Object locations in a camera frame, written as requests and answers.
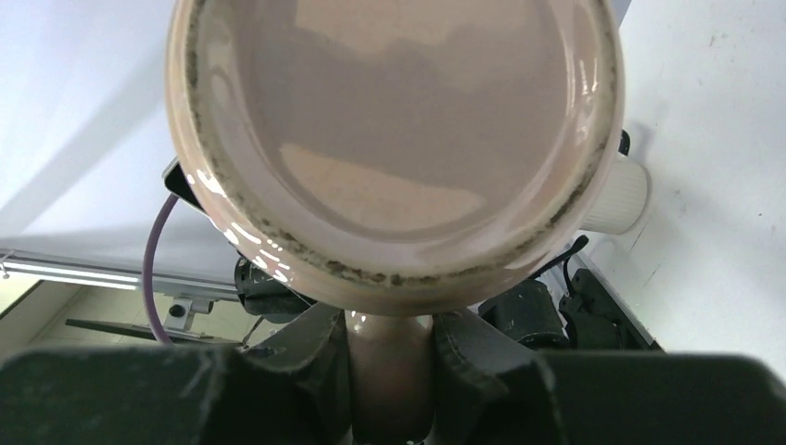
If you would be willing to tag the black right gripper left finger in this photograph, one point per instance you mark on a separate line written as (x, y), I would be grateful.
(293, 388)

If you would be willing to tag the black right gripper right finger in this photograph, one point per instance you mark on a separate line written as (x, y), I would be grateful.
(492, 390)

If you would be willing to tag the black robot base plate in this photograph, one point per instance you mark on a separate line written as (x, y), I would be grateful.
(557, 309)

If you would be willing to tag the small clear glass cup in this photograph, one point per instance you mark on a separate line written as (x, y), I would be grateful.
(623, 199)

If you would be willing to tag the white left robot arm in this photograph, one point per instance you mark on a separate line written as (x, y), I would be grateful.
(258, 292)

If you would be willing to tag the translucent pink glass mug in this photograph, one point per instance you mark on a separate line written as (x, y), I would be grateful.
(395, 159)

